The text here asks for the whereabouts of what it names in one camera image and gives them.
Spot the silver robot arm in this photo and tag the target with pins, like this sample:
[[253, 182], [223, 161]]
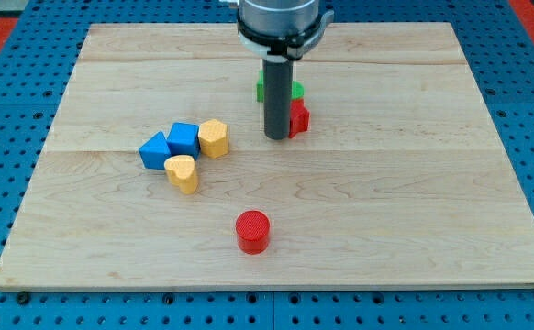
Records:
[[280, 30]]

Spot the blue triangle block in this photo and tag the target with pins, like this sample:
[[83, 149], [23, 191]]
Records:
[[155, 152]]

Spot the yellow heart block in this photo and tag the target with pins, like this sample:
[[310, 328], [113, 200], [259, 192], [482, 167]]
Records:
[[181, 172]]

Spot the red star block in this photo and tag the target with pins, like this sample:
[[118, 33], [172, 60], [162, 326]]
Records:
[[299, 118]]

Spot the green block behind rod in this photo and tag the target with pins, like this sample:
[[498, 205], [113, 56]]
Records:
[[260, 87]]

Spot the green circle block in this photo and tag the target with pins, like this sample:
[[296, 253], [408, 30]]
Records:
[[298, 90]]

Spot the wooden board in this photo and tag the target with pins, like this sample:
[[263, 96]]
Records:
[[400, 183]]

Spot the blue cube block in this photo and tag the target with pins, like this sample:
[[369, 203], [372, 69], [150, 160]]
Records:
[[183, 140]]

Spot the yellow hexagon block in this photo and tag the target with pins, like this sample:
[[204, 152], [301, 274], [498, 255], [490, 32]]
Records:
[[213, 138]]

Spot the red cylinder block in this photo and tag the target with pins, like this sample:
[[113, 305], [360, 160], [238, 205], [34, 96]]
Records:
[[253, 231]]

